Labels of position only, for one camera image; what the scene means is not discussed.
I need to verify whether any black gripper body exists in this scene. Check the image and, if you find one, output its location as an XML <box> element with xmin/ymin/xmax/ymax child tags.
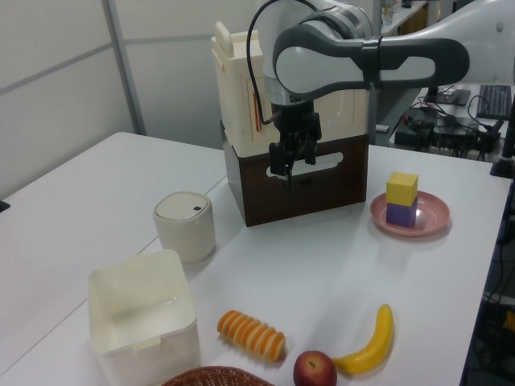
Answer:
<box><xmin>269</xmin><ymin>101</ymin><xmax>323</xmax><ymax>145</ymax></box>

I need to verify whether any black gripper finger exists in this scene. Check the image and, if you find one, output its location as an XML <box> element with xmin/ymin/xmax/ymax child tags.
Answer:
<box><xmin>268</xmin><ymin>138</ymin><xmax>297</xmax><ymax>189</ymax></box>
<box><xmin>303</xmin><ymin>133</ymin><xmax>322</xmax><ymax>166</ymax></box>

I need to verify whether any yellow foam cube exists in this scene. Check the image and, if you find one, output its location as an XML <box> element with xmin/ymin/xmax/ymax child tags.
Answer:
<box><xmin>385</xmin><ymin>171</ymin><xmax>421</xmax><ymax>207</ymax></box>

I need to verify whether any purple foam cube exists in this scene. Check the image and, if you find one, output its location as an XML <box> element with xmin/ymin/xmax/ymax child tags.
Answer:
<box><xmin>385</xmin><ymin>196</ymin><xmax>419</xmax><ymax>228</ymax></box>

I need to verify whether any dark brown wooden box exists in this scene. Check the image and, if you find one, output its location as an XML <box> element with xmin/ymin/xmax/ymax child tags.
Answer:
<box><xmin>220</xmin><ymin>119</ymin><xmax>371</xmax><ymax>228</ymax></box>

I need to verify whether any cream round lidded bin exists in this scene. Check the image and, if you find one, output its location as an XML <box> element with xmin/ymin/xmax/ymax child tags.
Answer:
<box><xmin>152</xmin><ymin>191</ymin><xmax>216</xmax><ymax>265</ymax></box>

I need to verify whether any pink plate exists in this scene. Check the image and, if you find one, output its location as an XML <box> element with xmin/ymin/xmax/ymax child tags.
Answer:
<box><xmin>369</xmin><ymin>190</ymin><xmax>451</xmax><ymax>239</ymax></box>

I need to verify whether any black monitor base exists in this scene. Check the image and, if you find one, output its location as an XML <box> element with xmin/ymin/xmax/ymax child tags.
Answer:
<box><xmin>422</xmin><ymin>85</ymin><xmax>472</xmax><ymax>107</ymax></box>

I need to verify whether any long orange striped bread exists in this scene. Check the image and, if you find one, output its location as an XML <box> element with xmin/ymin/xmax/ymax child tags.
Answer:
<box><xmin>216</xmin><ymin>309</ymin><xmax>288</xmax><ymax>363</ymax></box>

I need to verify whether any black keyboard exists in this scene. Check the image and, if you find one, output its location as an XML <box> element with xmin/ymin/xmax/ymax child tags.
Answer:
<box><xmin>475</xmin><ymin>84</ymin><xmax>513</xmax><ymax>120</ymax></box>

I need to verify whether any black pole clamp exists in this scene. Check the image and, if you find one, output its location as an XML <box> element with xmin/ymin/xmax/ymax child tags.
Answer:
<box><xmin>488</xmin><ymin>119</ymin><xmax>515</xmax><ymax>179</ymax></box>

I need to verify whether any white square plastic container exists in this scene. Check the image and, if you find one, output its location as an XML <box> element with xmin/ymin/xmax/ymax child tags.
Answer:
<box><xmin>87</xmin><ymin>248</ymin><xmax>201</xmax><ymax>382</ymax></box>

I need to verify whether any yellow banana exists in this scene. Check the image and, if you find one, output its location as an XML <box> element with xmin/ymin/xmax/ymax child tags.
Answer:
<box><xmin>331</xmin><ymin>302</ymin><xmax>395</xmax><ymax>377</ymax></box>

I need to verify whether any red apple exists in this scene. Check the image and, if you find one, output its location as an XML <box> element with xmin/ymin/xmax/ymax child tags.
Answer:
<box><xmin>292</xmin><ymin>350</ymin><xmax>339</xmax><ymax>386</ymax></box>

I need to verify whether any brown wicker basket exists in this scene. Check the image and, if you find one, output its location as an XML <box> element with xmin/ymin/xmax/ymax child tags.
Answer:
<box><xmin>160</xmin><ymin>365</ymin><xmax>275</xmax><ymax>386</ymax></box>

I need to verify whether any cream storage box with handles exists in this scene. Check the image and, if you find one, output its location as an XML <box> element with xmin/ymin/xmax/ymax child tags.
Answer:
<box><xmin>211</xmin><ymin>21</ymin><xmax>369</xmax><ymax>157</ymax></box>

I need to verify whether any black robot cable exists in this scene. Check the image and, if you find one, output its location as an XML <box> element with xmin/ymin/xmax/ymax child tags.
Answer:
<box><xmin>245</xmin><ymin>0</ymin><xmax>319</xmax><ymax>124</ymax></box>

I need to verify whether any black electronics box with cables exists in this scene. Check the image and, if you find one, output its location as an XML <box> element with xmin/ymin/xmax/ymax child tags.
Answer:
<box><xmin>393</xmin><ymin>107</ymin><xmax>505</xmax><ymax>158</ymax></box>

